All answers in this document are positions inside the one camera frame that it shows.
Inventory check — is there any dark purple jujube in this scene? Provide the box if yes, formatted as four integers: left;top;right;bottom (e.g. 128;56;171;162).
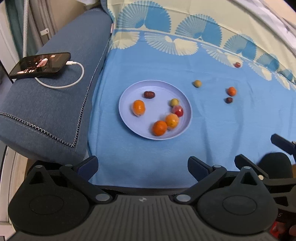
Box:
225;97;233;104

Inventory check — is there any red cherry tomato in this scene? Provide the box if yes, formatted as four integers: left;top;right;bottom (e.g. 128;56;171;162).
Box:
234;62;241;68
171;105;184;118

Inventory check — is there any lavender round plate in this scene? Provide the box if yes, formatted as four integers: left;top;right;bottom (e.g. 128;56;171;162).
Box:
118;80;193;141

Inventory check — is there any orange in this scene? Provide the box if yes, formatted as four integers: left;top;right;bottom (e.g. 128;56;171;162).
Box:
132;99;145;116

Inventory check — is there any dark red jujube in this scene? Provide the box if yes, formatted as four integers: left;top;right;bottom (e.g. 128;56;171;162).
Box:
144;91;156;99

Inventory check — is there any black smartphone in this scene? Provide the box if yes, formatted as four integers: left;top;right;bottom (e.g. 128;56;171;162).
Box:
9;52;71;79

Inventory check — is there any orange tangerine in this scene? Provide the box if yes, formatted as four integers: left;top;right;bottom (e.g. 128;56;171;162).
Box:
165;113;179;130
152;120;168;137
227;87;237;97

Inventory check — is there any white braided pole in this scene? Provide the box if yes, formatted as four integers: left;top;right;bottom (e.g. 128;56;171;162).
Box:
23;0;29;58

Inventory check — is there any yellow-green longan fruit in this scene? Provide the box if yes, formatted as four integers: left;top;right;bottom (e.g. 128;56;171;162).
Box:
170;98;180;107

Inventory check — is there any grey curtain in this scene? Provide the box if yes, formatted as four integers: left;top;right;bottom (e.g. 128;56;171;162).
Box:
28;0;58;49

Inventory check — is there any white charging cable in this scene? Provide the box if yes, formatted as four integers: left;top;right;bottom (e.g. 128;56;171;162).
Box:
34;60;85;90

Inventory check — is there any blue fan-pattern cloth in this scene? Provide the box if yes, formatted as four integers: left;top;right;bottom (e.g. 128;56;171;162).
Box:
88;1;295;188

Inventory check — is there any green-brown longan fruit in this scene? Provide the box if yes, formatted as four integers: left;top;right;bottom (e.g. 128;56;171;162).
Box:
193;80;202;88

